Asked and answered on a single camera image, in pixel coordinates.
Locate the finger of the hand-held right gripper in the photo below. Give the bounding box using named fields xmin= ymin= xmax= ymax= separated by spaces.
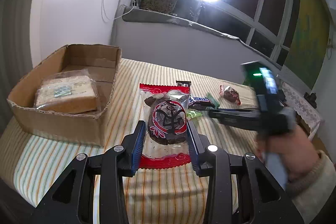
xmin=209 ymin=108 xmax=261 ymax=126

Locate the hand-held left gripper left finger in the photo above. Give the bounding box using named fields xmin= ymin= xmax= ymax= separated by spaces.
xmin=34 ymin=120 xmax=146 ymax=224

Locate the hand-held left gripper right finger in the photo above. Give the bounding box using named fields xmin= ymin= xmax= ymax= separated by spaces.
xmin=187 ymin=121 xmax=305 ymax=224

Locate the small red snack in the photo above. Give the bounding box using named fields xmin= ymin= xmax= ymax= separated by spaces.
xmin=219 ymin=85 xmax=242 ymax=105

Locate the green snack packet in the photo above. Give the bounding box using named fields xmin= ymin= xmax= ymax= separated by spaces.
xmin=205 ymin=93 xmax=220 ymax=109

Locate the yellow-green snack packet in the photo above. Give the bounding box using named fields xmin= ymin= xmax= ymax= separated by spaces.
xmin=185 ymin=109 xmax=203 ymax=119

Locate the red-trimmed chocolate cake packet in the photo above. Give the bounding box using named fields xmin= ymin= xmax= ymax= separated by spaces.
xmin=139 ymin=83 xmax=194 ymax=170

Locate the brown chocolate bar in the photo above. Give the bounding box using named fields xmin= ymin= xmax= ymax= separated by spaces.
xmin=188 ymin=95 xmax=212 ymax=110

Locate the cardboard box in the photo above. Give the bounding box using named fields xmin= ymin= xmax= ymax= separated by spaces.
xmin=7 ymin=43 xmax=123 ymax=147

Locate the person's right forearm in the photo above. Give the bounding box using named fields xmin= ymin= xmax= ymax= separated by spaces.
xmin=285 ymin=149 xmax=336 ymax=224

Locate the person's right hand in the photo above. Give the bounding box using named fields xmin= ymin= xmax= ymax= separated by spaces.
xmin=255 ymin=125 xmax=322 ymax=188

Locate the white lace cloth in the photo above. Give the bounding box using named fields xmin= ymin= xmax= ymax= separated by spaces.
xmin=280 ymin=81 xmax=322 ymax=141

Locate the small dark object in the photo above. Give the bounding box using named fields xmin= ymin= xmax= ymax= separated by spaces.
xmin=303 ymin=92 xmax=318 ymax=109

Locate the wrapped sliced bread loaf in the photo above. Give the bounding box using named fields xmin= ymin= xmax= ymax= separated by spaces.
xmin=34 ymin=68 xmax=102 ymax=114

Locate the white cabinet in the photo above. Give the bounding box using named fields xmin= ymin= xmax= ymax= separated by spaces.
xmin=31 ymin=0 xmax=124 ymax=63

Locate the grey pleated curtain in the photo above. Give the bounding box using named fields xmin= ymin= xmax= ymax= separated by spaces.
xmin=0 ymin=0 xmax=41 ymax=119

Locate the yellow-green wall poster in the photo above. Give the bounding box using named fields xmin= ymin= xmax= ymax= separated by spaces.
xmin=284 ymin=0 xmax=332 ymax=90

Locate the ring light stand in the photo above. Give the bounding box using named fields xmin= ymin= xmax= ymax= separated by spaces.
xmin=194 ymin=2 xmax=206 ymax=24

